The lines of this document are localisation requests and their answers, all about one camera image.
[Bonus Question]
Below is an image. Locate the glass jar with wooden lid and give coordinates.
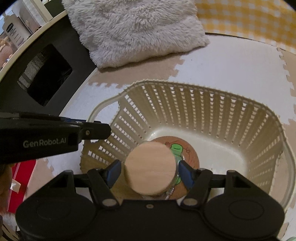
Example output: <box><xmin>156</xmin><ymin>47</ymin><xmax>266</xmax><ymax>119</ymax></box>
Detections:
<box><xmin>124</xmin><ymin>141</ymin><xmax>184</xmax><ymax>200</ymax></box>

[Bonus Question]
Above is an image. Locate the cream slatted plastic basket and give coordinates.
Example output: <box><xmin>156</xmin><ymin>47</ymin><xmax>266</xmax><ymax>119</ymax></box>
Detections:
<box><xmin>80</xmin><ymin>80</ymin><xmax>295</xmax><ymax>209</ymax></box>

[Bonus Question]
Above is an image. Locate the cork coaster with green frog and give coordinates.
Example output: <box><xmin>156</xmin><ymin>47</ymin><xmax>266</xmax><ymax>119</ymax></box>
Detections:
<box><xmin>152</xmin><ymin>136</ymin><xmax>200</xmax><ymax>200</ymax></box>

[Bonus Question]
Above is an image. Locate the red box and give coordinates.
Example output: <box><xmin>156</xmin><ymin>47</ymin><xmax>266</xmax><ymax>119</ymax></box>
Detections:
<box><xmin>7</xmin><ymin>160</ymin><xmax>36</xmax><ymax>213</ymax></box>

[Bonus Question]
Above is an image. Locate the black cabinet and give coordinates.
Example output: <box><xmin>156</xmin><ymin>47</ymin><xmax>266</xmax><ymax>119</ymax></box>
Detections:
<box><xmin>1</xmin><ymin>16</ymin><xmax>95</xmax><ymax>115</ymax></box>

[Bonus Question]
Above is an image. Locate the fluffy white cushion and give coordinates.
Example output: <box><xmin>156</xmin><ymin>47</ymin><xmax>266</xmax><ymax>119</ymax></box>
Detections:
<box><xmin>62</xmin><ymin>1</ymin><xmax>210</xmax><ymax>69</ymax></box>

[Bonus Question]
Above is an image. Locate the white bottle with black label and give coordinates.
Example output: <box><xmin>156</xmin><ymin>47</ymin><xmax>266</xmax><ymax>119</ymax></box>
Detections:
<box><xmin>2</xmin><ymin>15</ymin><xmax>31</xmax><ymax>49</ymax></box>

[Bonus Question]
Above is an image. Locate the yellow checkered bumper cushion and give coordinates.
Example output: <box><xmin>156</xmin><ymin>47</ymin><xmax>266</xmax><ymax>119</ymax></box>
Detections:
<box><xmin>195</xmin><ymin>0</ymin><xmax>295</xmax><ymax>54</ymax></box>

